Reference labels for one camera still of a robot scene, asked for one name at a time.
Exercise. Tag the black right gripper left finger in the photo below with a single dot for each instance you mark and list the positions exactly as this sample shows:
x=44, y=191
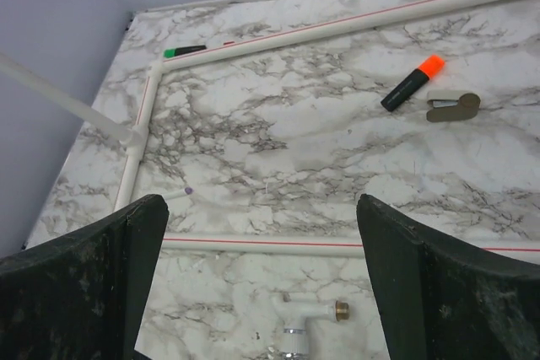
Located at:
x=82, y=295

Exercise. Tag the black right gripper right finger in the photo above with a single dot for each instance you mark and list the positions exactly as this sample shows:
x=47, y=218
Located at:
x=441, y=298

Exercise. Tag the white plastic water faucet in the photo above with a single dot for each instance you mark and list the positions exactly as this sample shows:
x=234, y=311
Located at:
x=295, y=314

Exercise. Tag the white pipe frame with fittings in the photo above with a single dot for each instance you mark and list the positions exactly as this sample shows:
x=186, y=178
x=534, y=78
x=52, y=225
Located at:
x=135, y=139

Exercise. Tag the white pen purple tip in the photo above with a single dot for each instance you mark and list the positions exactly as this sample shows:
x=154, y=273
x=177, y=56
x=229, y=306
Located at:
x=187, y=191

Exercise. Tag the orange cap black highlighter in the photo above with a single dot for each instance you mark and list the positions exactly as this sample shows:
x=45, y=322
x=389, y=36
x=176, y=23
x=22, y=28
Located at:
x=413, y=82

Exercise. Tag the green cap black highlighter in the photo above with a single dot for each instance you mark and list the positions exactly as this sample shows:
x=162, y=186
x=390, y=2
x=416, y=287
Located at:
x=183, y=50

